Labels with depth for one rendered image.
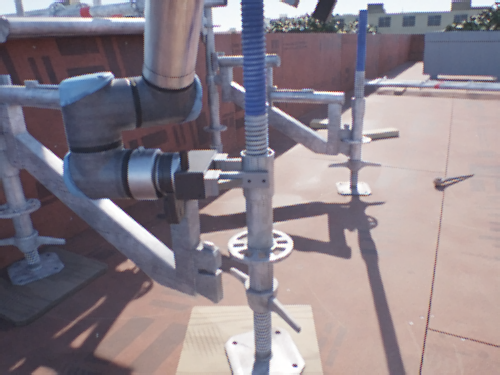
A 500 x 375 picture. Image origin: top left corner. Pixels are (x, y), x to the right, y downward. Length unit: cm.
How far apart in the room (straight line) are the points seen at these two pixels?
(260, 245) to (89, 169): 32
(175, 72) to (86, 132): 18
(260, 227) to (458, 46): 591
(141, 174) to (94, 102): 14
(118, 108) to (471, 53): 603
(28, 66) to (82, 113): 76
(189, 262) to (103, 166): 28
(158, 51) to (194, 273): 45
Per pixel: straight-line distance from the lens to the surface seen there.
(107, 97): 67
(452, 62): 645
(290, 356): 89
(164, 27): 60
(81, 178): 71
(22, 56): 141
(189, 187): 62
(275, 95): 180
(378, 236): 141
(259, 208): 67
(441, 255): 136
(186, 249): 81
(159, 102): 68
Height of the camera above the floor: 66
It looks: 21 degrees down
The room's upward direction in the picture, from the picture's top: 2 degrees counter-clockwise
